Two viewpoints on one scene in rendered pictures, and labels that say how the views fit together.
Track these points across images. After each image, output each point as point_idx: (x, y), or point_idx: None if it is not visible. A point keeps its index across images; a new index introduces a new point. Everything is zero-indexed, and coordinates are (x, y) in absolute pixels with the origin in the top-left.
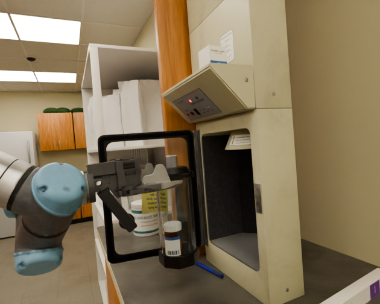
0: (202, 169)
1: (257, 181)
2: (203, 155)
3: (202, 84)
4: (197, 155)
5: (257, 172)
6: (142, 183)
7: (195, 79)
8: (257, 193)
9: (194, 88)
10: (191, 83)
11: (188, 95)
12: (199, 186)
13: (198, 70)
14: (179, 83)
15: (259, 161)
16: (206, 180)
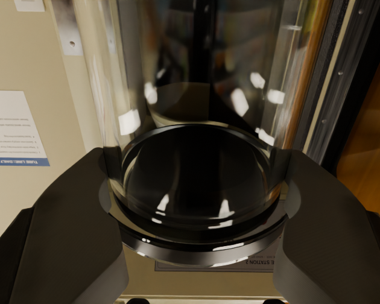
0: (328, 76)
1: (74, 60)
2: (309, 114)
3: (136, 272)
4: (337, 118)
5: (78, 79)
6: (285, 292)
7: (143, 290)
8: (68, 29)
9: (169, 275)
10: (164, 288)
11: (209, 268)
12: (373, 19)
13: (120, 300)
14: (209, 300)
15: (76, 102)
16: (329, 40)
